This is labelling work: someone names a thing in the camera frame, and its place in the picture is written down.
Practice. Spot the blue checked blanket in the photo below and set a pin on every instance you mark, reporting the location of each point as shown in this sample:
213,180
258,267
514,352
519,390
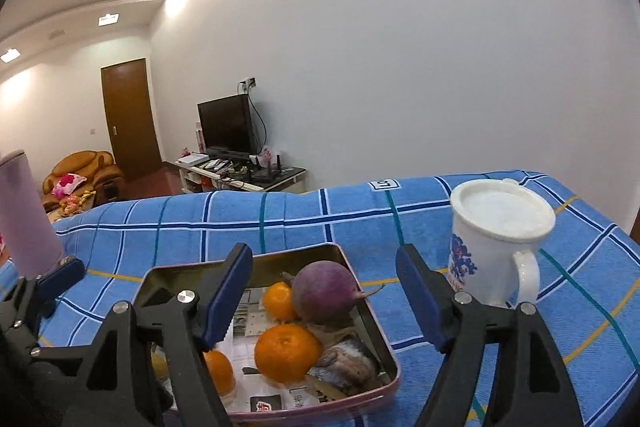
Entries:
165,227

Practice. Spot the white flat box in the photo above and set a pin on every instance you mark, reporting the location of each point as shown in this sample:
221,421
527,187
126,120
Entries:
192,158

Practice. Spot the brown leather armchair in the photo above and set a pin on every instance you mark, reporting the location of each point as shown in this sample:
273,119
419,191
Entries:
87,164

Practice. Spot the small yellow fruit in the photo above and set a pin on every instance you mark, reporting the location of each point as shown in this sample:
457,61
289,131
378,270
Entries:
159,364

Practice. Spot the white printed mug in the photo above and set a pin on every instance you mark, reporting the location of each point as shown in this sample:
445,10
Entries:
480,267

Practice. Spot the white television stand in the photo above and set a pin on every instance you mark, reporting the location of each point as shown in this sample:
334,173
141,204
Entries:
240,180

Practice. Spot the black router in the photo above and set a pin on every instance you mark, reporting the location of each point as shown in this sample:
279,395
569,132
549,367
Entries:
267,171

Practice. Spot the printed paper sheet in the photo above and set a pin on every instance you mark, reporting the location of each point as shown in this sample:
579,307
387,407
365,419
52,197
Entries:
250,324

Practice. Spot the wall power socket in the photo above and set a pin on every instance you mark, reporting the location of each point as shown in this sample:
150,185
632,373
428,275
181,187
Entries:
248,83

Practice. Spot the black flat television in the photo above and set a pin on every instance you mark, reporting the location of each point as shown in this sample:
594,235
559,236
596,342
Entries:
225,124

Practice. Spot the pink metal tin box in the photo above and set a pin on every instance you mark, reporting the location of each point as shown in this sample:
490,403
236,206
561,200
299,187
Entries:
380,347

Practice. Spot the pink plastic kettle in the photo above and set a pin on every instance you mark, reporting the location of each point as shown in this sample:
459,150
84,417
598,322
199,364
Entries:
25,217

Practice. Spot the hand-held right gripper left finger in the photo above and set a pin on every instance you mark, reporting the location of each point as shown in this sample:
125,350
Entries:
225,302

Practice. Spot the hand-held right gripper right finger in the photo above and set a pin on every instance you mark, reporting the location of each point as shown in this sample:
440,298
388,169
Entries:
422,302

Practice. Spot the large orange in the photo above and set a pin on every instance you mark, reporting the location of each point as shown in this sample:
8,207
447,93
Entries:
287,352

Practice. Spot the pink bag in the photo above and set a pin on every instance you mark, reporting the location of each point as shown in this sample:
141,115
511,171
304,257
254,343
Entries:
265,154

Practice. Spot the whole purple radish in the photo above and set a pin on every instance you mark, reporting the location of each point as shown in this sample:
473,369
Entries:
325,292

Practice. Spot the square ceiling light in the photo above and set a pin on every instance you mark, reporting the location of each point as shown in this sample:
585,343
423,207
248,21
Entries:
107,19
9,55

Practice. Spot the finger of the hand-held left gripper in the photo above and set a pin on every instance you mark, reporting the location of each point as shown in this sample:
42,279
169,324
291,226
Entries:
57,279

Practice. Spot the pink flowered cushion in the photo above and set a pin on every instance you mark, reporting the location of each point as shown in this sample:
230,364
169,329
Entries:
67,184

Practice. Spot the pink carton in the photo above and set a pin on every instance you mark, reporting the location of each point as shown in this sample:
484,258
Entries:
200,139

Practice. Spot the brown wooden door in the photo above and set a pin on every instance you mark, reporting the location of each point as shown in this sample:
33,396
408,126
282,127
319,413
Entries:
127,117

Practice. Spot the small orange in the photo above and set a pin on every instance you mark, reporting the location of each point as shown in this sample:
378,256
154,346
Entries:
277,302
220,372

